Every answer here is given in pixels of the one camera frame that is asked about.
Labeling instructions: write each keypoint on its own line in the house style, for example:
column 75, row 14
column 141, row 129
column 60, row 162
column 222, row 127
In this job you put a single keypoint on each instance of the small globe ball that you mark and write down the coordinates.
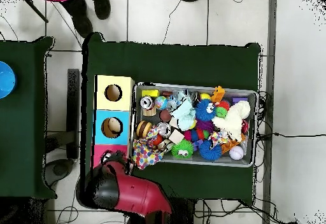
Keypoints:
column 161, row 102

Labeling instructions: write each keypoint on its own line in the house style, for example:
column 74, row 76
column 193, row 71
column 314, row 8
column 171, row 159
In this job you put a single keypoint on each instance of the dark green table cloth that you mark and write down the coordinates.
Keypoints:
column 178, row 61
column 23, row 119

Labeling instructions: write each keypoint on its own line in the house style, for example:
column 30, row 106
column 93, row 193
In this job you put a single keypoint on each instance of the wooden box with three holes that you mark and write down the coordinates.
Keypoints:
column 99, row 122

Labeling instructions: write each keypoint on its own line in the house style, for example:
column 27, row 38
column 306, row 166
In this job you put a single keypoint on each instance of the mint green waffle cloth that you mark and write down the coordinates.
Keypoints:
column 184, row 114

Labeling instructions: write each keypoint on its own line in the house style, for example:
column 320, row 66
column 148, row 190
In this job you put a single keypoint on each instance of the white baseball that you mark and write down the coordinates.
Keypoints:
column 236, row 153

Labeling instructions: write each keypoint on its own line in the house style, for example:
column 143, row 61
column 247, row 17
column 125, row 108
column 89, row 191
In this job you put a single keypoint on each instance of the polka-dot fabric cloth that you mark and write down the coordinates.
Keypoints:
column 146, row 155

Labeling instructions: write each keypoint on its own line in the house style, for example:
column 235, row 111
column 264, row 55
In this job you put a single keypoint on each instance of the black rod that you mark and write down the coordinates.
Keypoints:
column 35, row 9

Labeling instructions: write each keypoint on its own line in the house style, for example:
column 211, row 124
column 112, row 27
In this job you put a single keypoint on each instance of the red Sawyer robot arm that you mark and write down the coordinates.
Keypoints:
column 137, row 193

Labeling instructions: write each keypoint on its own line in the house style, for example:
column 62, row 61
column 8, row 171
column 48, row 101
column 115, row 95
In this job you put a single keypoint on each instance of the person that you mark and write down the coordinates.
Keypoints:
column 81, row 17

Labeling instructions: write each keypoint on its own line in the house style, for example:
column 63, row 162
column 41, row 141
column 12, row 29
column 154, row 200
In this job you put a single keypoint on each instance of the dark grey stand foot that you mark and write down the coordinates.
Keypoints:
column 59, row 169

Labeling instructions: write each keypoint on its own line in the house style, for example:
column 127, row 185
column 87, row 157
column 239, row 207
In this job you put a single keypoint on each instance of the cream waffle cloth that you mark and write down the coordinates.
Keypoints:
column 231, row 122

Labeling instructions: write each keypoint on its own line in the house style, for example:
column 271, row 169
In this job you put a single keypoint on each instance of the blue spiky rubber ball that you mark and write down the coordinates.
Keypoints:
column 203, row 110
column 210, row 151

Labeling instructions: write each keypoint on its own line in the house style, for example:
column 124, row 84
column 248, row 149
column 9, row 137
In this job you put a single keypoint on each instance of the green spiky ball with eyes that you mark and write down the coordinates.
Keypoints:
column 182, row 149

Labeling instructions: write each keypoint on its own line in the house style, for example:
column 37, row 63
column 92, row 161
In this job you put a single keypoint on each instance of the wooden toy hamburger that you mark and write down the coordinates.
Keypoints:
column 144, row 129

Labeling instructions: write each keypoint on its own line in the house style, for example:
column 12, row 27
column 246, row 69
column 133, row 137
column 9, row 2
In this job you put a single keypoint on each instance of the black flat panel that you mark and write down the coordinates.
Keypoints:
column 73, row 107

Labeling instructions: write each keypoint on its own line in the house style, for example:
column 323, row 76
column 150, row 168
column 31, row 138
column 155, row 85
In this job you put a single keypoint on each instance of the blue plastic bowl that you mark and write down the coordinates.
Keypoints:
column 6, row 80

